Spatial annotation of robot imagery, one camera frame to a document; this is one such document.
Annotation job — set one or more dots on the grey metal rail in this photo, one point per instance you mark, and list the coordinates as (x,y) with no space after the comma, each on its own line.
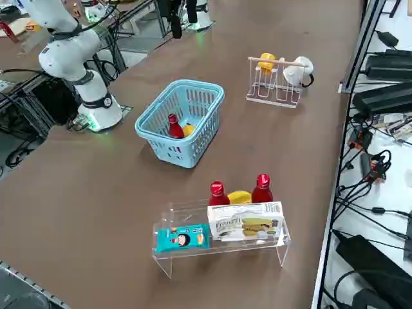
(25,283)

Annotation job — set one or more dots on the yellow cup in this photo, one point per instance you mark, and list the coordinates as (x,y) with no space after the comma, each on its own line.
(266,64)

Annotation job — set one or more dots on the white cracker box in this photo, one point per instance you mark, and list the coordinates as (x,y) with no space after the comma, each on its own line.
(244,222)

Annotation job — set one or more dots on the clear acrylic rack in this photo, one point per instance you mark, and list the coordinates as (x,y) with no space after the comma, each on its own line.
(241,246)

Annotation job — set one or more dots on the white cup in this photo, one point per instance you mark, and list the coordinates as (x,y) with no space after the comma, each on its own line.
(297,72)

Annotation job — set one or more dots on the distant white robot base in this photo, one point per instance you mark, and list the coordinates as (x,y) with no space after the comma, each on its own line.
(95,13)

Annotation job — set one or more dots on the large black box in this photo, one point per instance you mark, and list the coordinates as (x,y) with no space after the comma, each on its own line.
(370,264)

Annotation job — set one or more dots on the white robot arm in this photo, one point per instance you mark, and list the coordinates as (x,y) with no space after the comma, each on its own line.
(204,17)
(71,58)

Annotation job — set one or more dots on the blue plastic basket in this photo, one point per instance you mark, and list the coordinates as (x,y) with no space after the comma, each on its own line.
(194,154)

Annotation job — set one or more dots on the clear acrylic piece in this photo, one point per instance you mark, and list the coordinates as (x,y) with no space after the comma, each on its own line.
(32,42)

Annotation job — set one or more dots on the yellow fruit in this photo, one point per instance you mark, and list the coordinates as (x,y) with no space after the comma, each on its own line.
(189,129)
(239,197)

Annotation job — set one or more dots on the red cola bottle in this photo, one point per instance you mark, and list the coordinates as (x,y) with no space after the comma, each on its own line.
(262,193)
(176,128)
(219,196)

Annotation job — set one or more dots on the aluminium frame post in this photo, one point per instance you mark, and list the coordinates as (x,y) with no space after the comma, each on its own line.
(364,42)

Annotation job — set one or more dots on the long black power supply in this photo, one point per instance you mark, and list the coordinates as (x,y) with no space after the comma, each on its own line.
(383,98)

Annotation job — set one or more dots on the orange black device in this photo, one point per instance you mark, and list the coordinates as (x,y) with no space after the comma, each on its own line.
(375,165)
(362,136)

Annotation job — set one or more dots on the yellow box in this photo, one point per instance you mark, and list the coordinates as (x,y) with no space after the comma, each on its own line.
(33,25)

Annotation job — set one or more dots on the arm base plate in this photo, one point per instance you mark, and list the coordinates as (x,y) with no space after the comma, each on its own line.
(127,108)

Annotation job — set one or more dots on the small black adapter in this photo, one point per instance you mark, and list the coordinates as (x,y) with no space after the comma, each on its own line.
(387,38)

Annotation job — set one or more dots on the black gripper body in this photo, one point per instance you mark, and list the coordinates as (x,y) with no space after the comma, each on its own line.
(169,8)

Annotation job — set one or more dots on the teal snack packet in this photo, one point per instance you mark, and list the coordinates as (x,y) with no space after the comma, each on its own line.
(183,238)

